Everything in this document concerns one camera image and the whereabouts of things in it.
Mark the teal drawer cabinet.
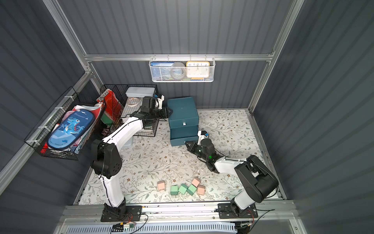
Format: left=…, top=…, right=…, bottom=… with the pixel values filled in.
left=168, top=97, right=199, bottom=147

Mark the pink plug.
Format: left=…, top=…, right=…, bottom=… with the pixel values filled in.
left=157, top=180, right=166, bottom=191
left=191, top=177, right=201, bottom=188
left=197, top=185, right=206, bottom=196

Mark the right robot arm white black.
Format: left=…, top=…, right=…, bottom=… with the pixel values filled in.
left=185, top=138, right=279, bottom=216

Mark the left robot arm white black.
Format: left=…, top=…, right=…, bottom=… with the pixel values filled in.
left=91, top=95, right=172, bottom=209

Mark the clear tape roll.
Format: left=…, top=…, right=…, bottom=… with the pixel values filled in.
left=126, top=97, right=140, bottom=107

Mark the white lidded plastic container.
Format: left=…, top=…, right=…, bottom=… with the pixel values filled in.
left=125, top=86, right=155, bottom=98

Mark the blue box in basket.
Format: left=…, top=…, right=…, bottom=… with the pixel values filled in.
left=156, top=61, right=175, bottom=81

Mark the green plug right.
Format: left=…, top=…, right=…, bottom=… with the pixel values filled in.
left=187, top=184, right=197, bottom=196

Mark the green plug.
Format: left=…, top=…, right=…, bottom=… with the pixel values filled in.
left=170, top=185, right=179, bottom=196
left=178, top=184, right=188, bottom=195
left=187, top=184, right=197, bottom=196

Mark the green plug middle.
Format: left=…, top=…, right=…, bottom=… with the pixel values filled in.
left=178, top=184, right=188, bottom=195

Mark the grey tape roll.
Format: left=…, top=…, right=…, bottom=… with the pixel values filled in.
left=170, top=62, right=186, bottom=81

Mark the green plug left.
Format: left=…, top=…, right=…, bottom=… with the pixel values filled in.
left=170, top=185, right=179, bottom=196

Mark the floral table mat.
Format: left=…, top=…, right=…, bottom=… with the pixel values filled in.
left=78, top=109, right=283, bottom=205

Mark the red white booklet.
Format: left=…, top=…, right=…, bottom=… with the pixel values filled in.
left=96, top=89, right=122, bottom=125

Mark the yellow white alarm clock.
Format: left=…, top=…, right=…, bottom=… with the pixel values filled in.
left=186, top=61, right=210, bottom=79

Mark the blue dinosaur pencil case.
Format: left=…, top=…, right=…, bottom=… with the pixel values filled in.
left=47, top=109, right=95, bottom=151

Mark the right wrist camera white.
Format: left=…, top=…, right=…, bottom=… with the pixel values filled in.
left=198, top=130, right=209, bottom=145

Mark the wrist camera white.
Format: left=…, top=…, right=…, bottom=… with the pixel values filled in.
left=155, top=95, right=165, bottom=110
left=198, top=130, right=209, bottom=145

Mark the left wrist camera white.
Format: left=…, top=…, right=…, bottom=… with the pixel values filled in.
left=155, top=95, right=165, bottom=110

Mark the white wire wall basket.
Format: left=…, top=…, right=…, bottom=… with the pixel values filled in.
left=149, top=58, right=216, bottom=83

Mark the black wire desk organizer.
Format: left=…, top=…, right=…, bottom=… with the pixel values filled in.
left=100, top=84, right=159, bottom=137

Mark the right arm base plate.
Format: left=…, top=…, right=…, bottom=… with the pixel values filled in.
left=215, top=203, right=258, bottom=219

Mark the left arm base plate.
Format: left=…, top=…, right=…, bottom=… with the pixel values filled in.
left=100, top=204, right=142, bottom=222

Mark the black wire side basket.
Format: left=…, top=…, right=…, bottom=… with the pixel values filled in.
left=24, top=87, right=106, bottom=160

